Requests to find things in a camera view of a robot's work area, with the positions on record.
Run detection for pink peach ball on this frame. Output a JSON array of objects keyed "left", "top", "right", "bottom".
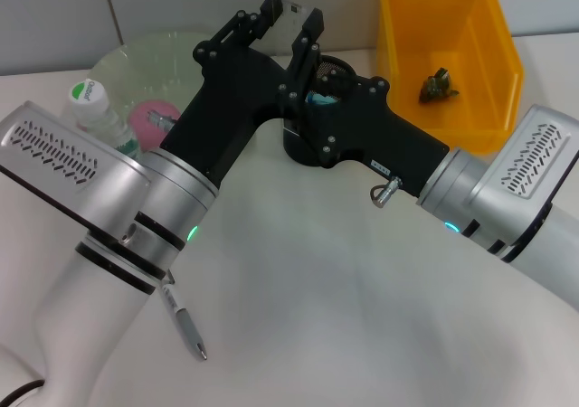
[{"left": 128, "top": 100, "right": 183, "bottom": 153}]

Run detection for silver ballpoint pen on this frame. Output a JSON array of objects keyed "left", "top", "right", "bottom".
[{"left": 160, "top": 270, "right": 210, "bottom": 362}]

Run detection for clear water bottle green label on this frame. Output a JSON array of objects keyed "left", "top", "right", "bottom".
[{"left": 67, "top": 79, "right": 142, "bottom": 160}]

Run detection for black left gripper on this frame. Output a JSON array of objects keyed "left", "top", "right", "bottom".
[{"left": 158, "top": 0, "right": 326, "bottom": 191}]

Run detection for black mesh pen cup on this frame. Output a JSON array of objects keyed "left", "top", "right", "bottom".
[{"left": 281, "top": 55, "right": 359, "bottom": 168}]

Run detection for translucent green glass fruit plate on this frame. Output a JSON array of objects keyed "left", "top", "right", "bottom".
[{"left": 89, "top": 30, "right": 219, "bottom": 156}]

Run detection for yellow plastic storage bin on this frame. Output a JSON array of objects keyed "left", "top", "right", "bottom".
[{"left": 377, "top": 0, "right": 526, "bottom": 156}]

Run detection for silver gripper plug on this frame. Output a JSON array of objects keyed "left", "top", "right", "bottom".
[
  {"left": 144, "top": 109, "right": 181, "bottom": 133},
  {"left": 369, "top": 175, "right": 403, "bottom": 209}
]

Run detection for blue scissors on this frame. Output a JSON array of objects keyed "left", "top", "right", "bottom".
[{"left": 305, "top": 90, "right": 337, "bottom": 107}]

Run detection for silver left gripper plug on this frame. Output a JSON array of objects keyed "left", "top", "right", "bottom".
[{"left": 144, "top": 109, "right": 181, "bottom": 133}]

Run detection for clear plastic ruler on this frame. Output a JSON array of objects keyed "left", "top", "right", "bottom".
[{"left": 266, "top": 0, "right": 318, "bottom": 59}]

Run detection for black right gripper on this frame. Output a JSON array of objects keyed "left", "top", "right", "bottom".
[{"left": 281, "top": 66, "right": 452, "bottom": 200}]

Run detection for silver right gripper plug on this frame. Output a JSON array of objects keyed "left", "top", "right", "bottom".
[{"left": 369, "top": 175, "right": 403, "bottom": 209}]

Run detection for green plastic wrapper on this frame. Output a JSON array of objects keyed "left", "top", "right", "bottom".
[{"left": 419, "top": 66, "right": 461, "bottom": 105}]

